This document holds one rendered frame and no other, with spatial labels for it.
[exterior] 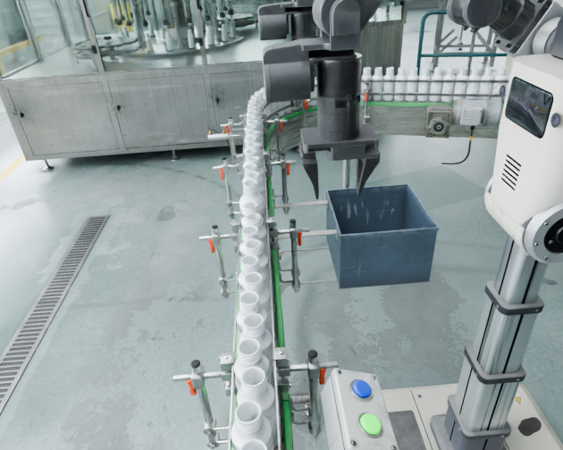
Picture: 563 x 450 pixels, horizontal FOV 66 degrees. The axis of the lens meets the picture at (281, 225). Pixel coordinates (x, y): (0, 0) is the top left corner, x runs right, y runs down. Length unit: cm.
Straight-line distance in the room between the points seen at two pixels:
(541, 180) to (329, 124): 51
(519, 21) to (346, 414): 88
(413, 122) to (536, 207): 157
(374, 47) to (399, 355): 463
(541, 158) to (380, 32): 533
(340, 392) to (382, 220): 110
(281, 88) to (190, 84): 363
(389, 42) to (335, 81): 568
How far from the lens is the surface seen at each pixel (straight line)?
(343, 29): 54
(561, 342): 261
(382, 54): 625
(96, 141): 456
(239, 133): 188
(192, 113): 426
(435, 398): 184
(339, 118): 59
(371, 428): 70
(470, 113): 233
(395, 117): 249
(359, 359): 225
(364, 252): 142
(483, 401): 145
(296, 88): 57
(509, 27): 115
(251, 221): 105
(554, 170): 96
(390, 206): 171
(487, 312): 129
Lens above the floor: 171
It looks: 32 degrees down
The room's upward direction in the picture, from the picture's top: 4 degrees counter-clockwise
